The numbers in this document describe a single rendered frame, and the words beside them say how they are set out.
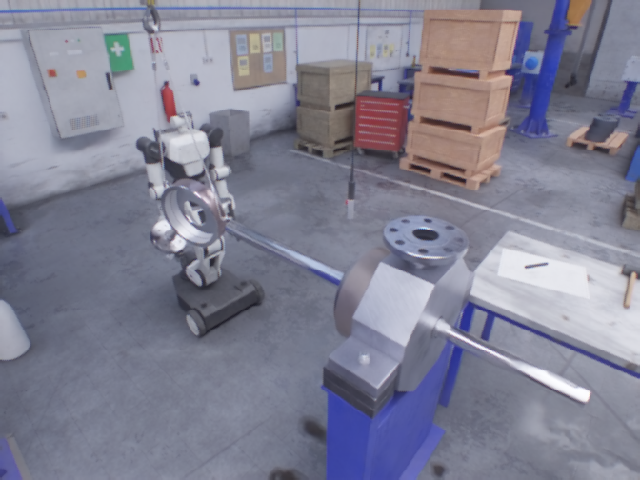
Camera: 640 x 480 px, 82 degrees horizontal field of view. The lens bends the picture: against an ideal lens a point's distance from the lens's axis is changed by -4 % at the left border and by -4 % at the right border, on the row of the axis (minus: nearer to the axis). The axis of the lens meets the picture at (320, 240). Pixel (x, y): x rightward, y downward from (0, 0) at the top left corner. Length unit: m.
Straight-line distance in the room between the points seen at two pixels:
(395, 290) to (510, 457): 1.52
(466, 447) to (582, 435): 0.69
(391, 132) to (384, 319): 5.09
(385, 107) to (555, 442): 4.76
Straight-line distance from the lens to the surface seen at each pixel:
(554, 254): 2.48
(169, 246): 2.35
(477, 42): 5.36
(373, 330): 1.21
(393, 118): 6.09
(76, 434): 2.74
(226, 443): 2.41
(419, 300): 1.19
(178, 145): 2.52
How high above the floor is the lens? 2.01
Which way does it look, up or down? 31 degrees down
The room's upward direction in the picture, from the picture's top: straight up
